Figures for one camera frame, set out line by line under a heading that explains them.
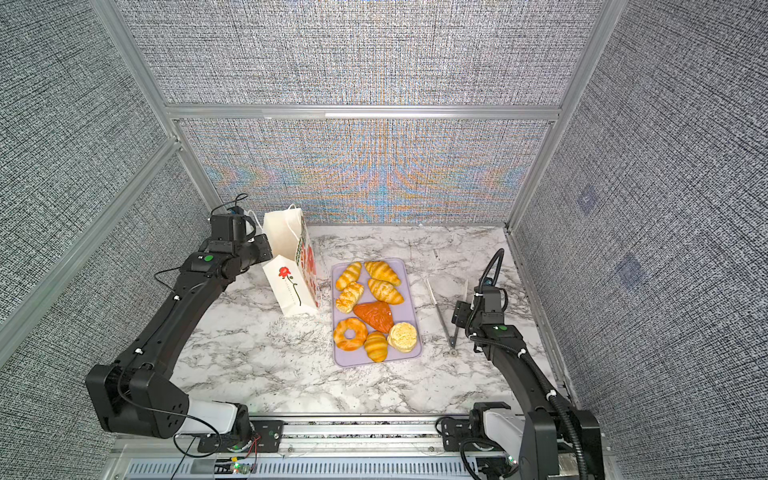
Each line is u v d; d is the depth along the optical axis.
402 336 0.86
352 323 0.91
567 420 0.40
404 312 0.93
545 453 0.40
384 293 0.96
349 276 1.00
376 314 0.90
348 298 0.95
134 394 0.39
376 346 0.85
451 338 0.89
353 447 0.73
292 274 0.83
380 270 1.00
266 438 0.73
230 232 0.60
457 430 0.75
